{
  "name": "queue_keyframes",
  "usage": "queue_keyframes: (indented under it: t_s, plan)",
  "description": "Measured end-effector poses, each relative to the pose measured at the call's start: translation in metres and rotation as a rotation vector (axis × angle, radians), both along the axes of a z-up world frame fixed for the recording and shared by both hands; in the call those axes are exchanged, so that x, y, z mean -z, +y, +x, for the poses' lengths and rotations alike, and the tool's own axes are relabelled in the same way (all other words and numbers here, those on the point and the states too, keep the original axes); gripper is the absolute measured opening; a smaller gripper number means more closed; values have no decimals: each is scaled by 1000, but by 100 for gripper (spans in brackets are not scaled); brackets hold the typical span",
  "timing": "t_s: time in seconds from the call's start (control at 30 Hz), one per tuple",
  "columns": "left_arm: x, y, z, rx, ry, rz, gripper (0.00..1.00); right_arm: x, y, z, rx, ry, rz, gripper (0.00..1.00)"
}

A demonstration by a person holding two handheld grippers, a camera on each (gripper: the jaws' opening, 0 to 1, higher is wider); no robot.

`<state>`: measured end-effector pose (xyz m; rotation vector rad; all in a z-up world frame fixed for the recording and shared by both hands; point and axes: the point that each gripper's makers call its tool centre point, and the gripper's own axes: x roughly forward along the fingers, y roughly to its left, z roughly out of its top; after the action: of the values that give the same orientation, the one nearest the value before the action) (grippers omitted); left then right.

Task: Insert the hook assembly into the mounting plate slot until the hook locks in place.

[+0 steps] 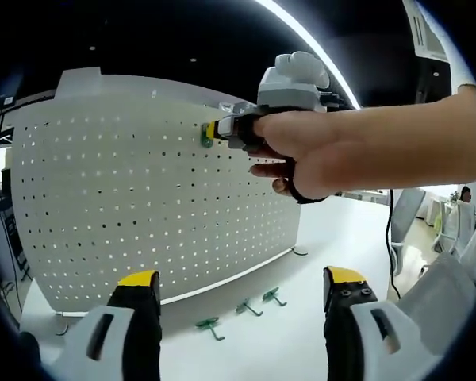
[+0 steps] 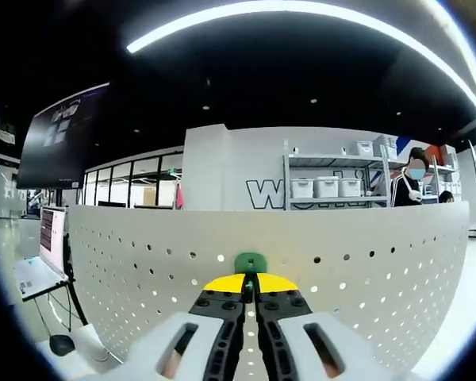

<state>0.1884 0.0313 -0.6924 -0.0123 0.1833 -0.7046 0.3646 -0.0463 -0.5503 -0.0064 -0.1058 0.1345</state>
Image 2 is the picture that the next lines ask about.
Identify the silver laptop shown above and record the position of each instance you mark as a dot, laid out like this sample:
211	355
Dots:
51	238

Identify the black computer mouse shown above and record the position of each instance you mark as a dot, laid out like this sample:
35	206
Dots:
61	345

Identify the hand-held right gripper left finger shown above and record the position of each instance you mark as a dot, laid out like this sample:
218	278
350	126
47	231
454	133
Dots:
170	345

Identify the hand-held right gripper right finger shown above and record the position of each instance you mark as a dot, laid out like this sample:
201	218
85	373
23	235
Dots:
341	345

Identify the large dark wall screen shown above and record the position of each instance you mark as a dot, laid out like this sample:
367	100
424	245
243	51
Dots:
63	151

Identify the white perforated mounting plate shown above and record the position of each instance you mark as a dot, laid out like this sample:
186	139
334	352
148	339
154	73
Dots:
262	222

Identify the ceiling light strip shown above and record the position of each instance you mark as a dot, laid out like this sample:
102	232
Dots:
135	46

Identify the pink cloth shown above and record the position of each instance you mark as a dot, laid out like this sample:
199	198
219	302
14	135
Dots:
180	198

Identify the green hook assembly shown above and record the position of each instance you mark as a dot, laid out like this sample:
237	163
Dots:
246	262

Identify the grey metal shelf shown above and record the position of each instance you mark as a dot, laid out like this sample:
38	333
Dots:
325	160

